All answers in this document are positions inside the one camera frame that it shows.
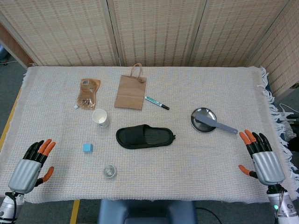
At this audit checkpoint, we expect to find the white power strip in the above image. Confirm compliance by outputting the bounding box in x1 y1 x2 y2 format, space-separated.
278 103 299 122

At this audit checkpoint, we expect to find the brown paper bag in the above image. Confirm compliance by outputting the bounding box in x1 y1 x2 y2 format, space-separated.
114 63 147 111

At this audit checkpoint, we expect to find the clear round clip container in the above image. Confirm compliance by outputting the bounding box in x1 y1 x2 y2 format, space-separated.
103 164 117 179

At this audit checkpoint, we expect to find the brown spouted snack pouch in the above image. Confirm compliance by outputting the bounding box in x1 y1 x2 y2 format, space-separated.
74 78 101 111

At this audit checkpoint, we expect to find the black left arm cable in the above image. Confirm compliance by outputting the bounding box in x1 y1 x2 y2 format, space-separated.
11 191 20 221

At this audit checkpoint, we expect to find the bamboo folding screen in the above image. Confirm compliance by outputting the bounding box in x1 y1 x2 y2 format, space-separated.
0 0 299 98

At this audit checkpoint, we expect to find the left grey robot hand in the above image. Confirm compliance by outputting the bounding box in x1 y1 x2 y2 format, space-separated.
7 139 57 195

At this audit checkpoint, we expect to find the grey brush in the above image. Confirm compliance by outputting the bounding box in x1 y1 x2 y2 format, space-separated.
195 113 239 135

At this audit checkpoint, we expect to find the round steel plate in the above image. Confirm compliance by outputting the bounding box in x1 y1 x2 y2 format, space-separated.
190 107 218 133

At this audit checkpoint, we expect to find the black floor cable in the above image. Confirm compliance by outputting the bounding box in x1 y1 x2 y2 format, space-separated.
195 206 221 224

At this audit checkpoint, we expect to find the beige woven tablecloth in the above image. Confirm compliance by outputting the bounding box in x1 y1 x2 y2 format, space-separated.
0 66 299 204

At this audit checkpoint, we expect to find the white floral paper cup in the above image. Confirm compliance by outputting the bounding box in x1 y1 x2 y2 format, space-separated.
92 108 110 128

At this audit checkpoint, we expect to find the green white marker pen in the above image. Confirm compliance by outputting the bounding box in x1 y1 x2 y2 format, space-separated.
144 96 170 111

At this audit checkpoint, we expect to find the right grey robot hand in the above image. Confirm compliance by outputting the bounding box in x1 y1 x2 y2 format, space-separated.
238 129 286 187

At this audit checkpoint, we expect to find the black slipper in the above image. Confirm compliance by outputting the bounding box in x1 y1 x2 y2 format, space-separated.
115 124 177 149

